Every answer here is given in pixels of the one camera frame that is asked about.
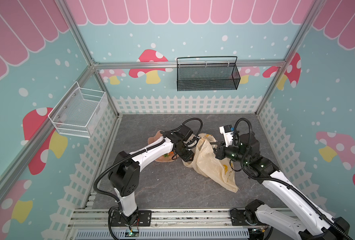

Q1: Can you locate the banana print plastic bag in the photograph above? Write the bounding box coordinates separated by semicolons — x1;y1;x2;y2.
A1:
183;133;239;193

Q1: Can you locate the aluminium front rail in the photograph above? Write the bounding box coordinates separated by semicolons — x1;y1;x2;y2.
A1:
67;207;316;233

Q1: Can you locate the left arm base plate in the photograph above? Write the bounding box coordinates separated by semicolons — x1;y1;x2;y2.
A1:
109;210;152;227

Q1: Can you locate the white mesh wall basket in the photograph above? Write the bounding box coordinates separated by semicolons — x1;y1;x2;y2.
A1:
48;82;108;138

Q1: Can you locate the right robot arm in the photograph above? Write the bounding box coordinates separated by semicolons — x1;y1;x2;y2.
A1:
215;132;350;240

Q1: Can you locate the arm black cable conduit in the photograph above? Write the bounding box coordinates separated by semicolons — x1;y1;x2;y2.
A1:
233;117;354;240
92;117;204;205

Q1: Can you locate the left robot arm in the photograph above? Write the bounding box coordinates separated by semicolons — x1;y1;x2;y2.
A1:
108;126;198;225

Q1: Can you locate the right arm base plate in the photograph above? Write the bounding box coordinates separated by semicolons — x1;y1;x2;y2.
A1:
230;208;257;226

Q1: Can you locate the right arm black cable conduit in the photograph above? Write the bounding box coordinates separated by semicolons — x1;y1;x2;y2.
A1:
233;117;354;240

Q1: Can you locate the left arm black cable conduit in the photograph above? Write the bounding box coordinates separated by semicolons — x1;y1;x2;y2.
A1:
92;117;204;205

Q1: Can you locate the black mesh wall basket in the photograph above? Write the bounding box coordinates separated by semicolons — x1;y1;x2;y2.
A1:
176;56;241;92

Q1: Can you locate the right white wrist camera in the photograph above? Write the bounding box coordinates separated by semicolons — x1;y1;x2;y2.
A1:
219;125;234;147

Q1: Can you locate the pink wavy fruit plate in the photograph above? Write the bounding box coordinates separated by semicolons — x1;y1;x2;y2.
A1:
143;130;174;164

